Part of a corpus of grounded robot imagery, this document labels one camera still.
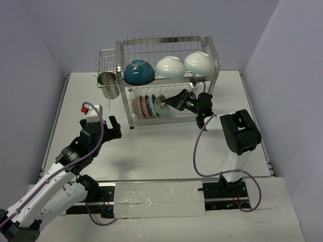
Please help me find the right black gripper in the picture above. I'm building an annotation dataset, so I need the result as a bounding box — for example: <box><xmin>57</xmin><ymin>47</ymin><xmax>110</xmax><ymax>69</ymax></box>
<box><xmin>165</xmin><ymin>89</ymin><xmax>203</xmax><ymax>116</ymax></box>

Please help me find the pale green bowl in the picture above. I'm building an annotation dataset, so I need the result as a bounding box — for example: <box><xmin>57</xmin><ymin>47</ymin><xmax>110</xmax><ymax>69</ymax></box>
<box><xmin>153</xmin><ymin>94</ymin><xmax>171</xmax><ymax>116</ymax></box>

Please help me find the blue patterned bowl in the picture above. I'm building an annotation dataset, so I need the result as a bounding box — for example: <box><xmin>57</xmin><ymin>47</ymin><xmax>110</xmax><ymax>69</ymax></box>
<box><xmin>150</xmin><ymin>94</ymin><xmax>159</xmax><ymax>116</ymax></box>

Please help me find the floral patterned dark bowl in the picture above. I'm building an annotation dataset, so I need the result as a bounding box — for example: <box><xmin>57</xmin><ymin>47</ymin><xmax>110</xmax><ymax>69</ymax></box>
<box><xmin>140</xmin><ymin>95</ymin><xmax>152</xmax><ymax>117</ymax></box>

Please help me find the geometric patterned bowl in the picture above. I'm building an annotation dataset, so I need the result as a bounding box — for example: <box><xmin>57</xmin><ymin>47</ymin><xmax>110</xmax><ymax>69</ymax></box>
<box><xmin>132</xmin><ymin>96</ymin><xmax>144</xmax><ymax>117</ymax></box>

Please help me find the white bowl top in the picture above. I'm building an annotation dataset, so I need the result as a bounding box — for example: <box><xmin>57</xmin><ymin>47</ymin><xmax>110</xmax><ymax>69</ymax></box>
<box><xmin>155</xmin><ymin>55</ymin><xmax>185</xmax><ymax>79</ymax></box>

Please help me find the white bowl dark rim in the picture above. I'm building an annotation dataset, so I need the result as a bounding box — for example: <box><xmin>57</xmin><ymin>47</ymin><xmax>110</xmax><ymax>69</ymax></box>
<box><xmin>184</xmin><ymin>51</ymin><xmax>214</xmax><ymax>76</ymax></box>

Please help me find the teal bowl tan interior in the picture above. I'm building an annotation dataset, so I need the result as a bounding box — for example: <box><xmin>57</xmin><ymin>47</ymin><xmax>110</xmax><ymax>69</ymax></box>
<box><xmin>124</xmin><ymin>59</ymin><xmax>155</xmax><ymax>86</ymax></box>

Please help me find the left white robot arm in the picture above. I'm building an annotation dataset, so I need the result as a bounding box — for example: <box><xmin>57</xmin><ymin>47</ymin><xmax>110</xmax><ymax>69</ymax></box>
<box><xmin>1</xmin><ymin>116</ymin><xmax>122</xmax><ymax>241</ymax></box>

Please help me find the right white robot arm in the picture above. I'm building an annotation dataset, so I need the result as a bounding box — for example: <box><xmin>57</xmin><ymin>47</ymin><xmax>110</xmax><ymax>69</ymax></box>
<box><xmin>164</xmin><ymin>89</ymin><xmax>262</xmax><ymax>197</ymax></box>

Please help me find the steel two-tier dish rack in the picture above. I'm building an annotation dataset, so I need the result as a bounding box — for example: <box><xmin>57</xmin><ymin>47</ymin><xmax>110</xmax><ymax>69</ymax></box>
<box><xmin>115</xmin><ymin>34</ymin><xmax>221</xmax><ymax>129</ymax></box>

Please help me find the steel utensil cup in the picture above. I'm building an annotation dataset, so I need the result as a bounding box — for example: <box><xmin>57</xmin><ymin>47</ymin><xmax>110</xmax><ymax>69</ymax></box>
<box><xmin>97</xmin><ymin>72</ymin><xmax>120</xmax><ymax>100</ymax></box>

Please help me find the white taped board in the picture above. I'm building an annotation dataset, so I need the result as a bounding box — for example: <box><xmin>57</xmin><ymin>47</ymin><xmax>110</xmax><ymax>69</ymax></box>
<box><xmin>114</xmin><ymin>181</ymin><xmax>205</xmax><ymax>218</ymax></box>

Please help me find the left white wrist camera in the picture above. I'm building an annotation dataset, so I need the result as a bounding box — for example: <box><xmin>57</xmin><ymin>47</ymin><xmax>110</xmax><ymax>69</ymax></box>
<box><xmin>81</xmin><ymin>105</ymin><xmax>102</xmax><ymax>123</ymax></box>

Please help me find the black mounting rail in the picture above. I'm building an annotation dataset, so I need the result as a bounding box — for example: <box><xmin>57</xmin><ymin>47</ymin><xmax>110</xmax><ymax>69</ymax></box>
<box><xmin>66</xmin><ymin>180</ymin><xmax>250</xmax><ymax>219</ymax></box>

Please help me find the wire side basket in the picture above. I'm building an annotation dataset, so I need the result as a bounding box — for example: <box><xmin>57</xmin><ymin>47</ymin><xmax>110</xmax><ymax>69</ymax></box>
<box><xmin>94</xmin><ymin>48</ymin><xmax>116</xmax><ymax>77</ymax></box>

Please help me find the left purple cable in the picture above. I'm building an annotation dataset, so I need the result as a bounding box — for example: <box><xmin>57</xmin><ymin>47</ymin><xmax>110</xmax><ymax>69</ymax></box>
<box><xmin>0</xmin><ymin>101</ymin><xmax>119</xmax><ymax>227</ymax></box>

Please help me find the purple cable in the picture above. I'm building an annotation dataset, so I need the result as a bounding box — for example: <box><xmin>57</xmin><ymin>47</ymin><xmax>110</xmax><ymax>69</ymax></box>
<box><xmin>193</xmin><ymin>81</ymin><xmax>262</xmax><ymax>212</ymax></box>
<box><xmin>0</xmin><ymin>101</ymin><xmax>119</xmax><ymax>227</ymax></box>

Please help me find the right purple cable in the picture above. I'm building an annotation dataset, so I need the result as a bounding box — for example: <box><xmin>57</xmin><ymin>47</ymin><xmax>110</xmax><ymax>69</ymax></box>
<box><xmin>193</xmin><ymin>81</ymin><xmax>262</xmax><ymax>212</ymax></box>

